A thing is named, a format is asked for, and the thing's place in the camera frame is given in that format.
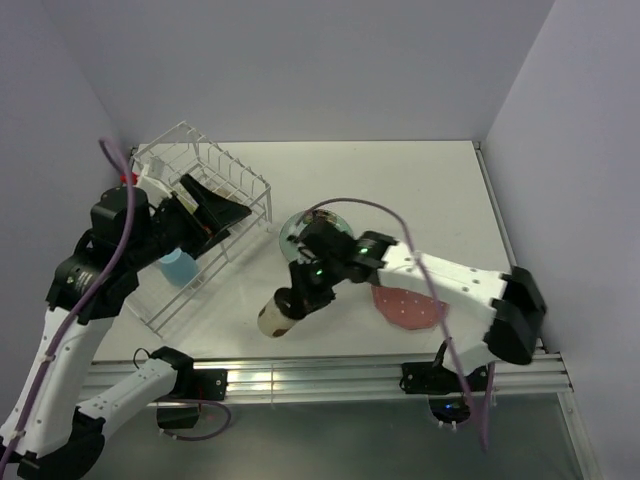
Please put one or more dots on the light blue mug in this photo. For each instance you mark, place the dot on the light blue mug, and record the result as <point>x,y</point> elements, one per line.
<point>178,268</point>

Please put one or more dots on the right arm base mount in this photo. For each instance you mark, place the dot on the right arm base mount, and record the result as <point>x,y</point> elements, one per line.
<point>432,378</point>

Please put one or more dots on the white floral bowl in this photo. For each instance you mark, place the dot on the white floral bowl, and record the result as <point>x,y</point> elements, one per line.
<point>225,193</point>

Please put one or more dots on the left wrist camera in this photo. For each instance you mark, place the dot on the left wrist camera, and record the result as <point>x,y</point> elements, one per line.
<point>148,177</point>

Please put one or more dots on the stainless steel cup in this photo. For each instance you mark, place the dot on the stainless steel cup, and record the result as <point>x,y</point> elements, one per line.
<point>273,324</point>

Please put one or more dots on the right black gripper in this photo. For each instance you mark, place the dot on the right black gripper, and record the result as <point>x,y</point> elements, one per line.
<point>302,291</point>

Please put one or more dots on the white wire dish rack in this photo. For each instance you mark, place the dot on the white wire dish rack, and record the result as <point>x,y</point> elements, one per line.
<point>173,291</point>

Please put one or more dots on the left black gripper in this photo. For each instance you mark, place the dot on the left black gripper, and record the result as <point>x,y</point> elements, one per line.
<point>216,213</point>

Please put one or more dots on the teal floral plate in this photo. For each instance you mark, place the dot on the teal floral plate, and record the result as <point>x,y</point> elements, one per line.
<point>294,226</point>

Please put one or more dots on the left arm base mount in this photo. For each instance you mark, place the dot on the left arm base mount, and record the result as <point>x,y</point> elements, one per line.
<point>198,412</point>

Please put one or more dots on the pink polka dot plate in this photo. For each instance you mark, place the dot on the pink polka dot plate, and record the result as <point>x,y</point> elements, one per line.
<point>407,310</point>

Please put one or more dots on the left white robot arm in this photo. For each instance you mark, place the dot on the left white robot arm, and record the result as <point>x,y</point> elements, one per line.
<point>51,433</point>

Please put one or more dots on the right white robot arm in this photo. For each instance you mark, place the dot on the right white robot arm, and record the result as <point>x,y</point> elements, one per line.
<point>508,308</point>

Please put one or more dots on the aluminium frame rail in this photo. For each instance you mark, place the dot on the aluminium frame rail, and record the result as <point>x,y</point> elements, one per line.
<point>364,378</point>

